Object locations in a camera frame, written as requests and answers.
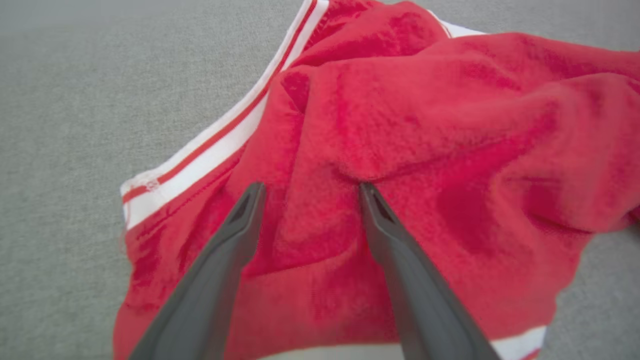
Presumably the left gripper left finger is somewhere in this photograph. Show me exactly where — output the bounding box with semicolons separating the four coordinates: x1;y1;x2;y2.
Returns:
128;182;267;360

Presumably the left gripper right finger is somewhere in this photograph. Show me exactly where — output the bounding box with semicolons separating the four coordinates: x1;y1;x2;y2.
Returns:
359;182;502;360

